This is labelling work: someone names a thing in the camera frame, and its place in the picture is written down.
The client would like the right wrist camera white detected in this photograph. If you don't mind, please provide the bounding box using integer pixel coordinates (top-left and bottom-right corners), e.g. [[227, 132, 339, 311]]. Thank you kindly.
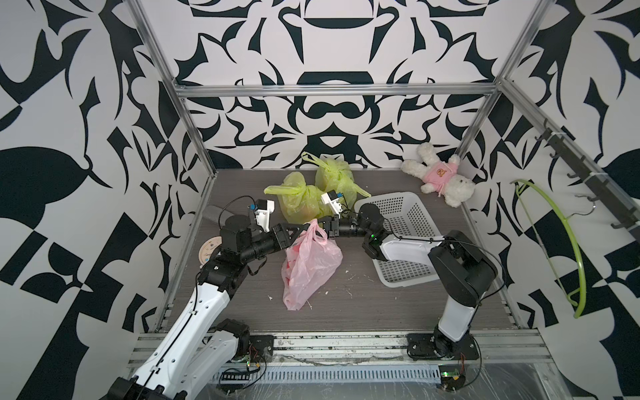
[[321, 190, 344, 216]]

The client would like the green hoop hanger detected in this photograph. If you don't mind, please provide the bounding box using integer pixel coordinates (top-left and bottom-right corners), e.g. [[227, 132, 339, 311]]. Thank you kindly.
[[512, 179, 588, 319]]

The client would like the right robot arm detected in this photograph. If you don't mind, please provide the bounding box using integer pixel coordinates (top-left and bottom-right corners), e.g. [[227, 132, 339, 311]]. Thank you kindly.
[[318, 203, 498, 347]]

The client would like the small round clock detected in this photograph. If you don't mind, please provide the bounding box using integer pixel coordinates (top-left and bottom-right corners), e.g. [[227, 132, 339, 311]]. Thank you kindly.
[[198, 237, 222, 266]]

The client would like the white plush bunny pink shirt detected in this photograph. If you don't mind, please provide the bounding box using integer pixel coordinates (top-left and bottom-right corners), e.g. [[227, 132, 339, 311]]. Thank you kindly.
[[401, 142, 475, 208]]

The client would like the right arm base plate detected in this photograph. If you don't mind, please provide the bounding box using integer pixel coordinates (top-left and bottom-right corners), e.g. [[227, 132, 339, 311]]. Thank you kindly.
[[406, 329, 481, 361]]

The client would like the green plastic bag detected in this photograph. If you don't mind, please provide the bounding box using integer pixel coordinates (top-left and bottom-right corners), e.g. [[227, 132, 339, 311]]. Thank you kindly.
[[263, 172, 333, 224], [302, 152, 371, 208]]

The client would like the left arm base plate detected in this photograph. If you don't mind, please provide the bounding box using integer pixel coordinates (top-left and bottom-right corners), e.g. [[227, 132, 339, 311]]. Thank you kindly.
[[249, 334, 275, 363]]

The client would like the black wall hook rack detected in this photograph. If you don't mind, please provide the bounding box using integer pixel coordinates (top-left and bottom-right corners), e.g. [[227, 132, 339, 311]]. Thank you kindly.
[[537, 118, 639, 242]]

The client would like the white plastic basket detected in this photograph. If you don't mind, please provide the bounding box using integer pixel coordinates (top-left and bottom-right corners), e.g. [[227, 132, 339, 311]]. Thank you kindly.
[[355, 192, 442, 288]]

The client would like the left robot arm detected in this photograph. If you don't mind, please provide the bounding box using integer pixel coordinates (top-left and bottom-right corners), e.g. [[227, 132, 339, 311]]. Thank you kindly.
[[105, 215, 311, 399]]

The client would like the grey oval stone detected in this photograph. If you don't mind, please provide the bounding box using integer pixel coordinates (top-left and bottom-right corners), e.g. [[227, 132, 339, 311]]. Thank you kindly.
[[203, 205, 234, 228]]

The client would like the pink plastic bag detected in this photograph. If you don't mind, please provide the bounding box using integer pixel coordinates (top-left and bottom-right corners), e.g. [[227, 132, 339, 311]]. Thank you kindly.
[[281, 219, 343, 311]]

